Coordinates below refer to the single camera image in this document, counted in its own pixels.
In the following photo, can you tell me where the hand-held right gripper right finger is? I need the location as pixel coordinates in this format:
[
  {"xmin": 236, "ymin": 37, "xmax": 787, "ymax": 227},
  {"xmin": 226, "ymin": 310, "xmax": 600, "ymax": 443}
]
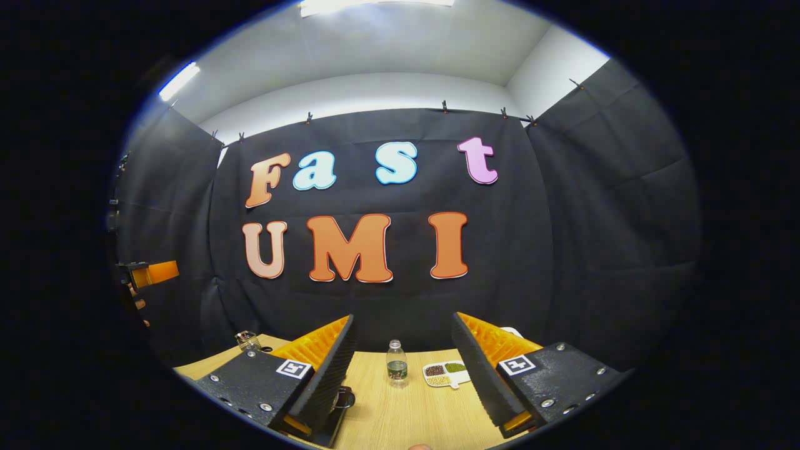
[{"xmin": 451, "ymin": 311, "xmax": 633, "ymax": 440}]

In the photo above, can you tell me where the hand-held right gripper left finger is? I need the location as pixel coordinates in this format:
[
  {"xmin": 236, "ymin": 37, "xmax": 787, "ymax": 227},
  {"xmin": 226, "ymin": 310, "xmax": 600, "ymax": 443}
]
[{"xmin": 194, "ymin": 314, "xmax": 359, "ymax": 438}]

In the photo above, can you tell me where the white divided bean dish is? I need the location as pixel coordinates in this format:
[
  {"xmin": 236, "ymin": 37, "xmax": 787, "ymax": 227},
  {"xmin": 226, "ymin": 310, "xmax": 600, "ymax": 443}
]
[{"xmin": 422, "ymin": 360, "xmax": 472, "ymax": 390}]

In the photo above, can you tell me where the clear plastic water bottle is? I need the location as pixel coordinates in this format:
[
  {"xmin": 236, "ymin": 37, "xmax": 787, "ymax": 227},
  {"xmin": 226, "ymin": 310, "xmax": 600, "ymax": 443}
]
[{"xmin": 385, "ymin": 339, "xmax": 409, "ymax": 389}]

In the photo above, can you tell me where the small ceiling light panel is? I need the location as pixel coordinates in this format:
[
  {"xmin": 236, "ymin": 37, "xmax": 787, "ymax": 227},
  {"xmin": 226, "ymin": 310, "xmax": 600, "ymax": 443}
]
[{"xmin": 157, "ymin": 61, "xmax": 201, "ymax": 103}]

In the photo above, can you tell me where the row of cloth clips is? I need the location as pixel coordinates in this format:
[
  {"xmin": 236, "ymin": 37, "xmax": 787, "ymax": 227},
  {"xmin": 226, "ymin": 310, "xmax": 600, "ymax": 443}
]
[{"xmin": 167, "ymin": 78, "xmax": 586, "ymax": 144}]

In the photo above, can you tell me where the large ceiling light panel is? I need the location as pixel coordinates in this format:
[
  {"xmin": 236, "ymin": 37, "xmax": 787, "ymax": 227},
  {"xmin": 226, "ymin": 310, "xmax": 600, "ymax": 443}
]
[{"xmin": 298, "ymin": 0, "xmax": 456, "ymax": 18}]

